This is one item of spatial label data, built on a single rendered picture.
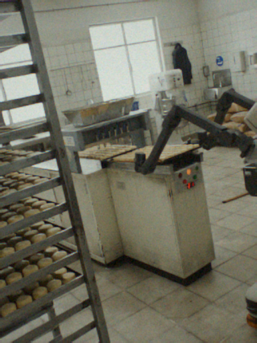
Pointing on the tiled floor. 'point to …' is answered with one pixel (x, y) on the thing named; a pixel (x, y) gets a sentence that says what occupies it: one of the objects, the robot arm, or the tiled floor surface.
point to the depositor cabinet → (87, 212)
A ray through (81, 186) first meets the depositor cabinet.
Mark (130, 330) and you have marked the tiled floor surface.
